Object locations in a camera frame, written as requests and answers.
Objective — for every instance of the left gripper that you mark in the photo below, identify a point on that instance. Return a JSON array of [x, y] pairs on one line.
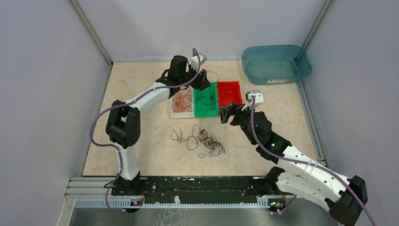
[[202, 81]]

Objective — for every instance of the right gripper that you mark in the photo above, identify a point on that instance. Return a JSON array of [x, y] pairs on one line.
[[233, 108]]

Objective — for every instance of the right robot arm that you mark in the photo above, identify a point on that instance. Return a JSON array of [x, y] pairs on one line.
[[342, 197]]

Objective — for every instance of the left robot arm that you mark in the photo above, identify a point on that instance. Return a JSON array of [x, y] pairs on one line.
[[124, 122]]

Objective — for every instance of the green plastic bin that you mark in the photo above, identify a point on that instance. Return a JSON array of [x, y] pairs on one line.
[[206, 102]]

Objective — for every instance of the red plastic bin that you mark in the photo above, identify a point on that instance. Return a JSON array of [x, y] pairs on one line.
[[228, 92]]

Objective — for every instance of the white plastic bin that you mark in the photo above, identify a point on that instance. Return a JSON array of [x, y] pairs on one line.
[[182, 104]]

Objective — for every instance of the teal translucent tub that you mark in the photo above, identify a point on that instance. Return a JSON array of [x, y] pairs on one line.
[[275, 64]]

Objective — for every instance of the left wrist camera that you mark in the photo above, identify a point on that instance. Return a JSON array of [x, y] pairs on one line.
[[197, 61]]

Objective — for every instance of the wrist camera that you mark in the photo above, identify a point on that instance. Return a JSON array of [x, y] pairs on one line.
[[197, 61], [254, 99]]

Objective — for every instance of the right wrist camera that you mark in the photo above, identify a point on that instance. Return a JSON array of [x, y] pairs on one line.
[[254, 99]]

